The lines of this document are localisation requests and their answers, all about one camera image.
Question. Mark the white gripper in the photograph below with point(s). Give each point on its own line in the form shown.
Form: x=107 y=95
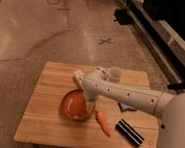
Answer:
x=90 y=106

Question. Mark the orange ceramic bowl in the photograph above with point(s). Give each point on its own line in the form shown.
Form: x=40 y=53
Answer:
x=73 y=106

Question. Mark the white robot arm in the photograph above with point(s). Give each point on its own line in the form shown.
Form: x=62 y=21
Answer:
x=170 y=109

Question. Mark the orange toy carrot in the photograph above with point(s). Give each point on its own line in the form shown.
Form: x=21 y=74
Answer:
x=102 y=121

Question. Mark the blue sponge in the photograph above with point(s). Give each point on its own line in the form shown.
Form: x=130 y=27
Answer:
x=123 y=107

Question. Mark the white milk carton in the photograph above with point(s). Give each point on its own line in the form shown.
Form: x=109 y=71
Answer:
x=78 y=77

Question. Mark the black striped box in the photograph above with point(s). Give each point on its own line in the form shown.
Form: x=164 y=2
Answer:
x=130 y=134

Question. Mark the black box on floor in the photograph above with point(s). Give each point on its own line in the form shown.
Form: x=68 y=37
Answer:
x=122 y=16

